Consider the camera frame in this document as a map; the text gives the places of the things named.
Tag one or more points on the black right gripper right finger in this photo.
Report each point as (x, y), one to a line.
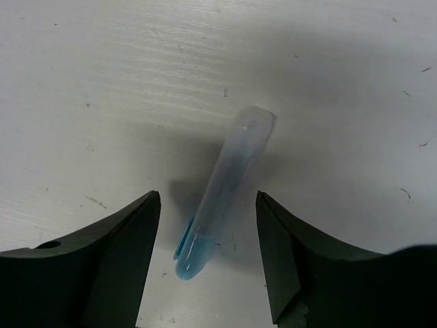
(316, 280)

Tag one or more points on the blue highlighter pen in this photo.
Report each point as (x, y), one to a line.
(242, 148)

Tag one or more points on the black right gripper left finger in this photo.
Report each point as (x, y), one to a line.
(93, 277)

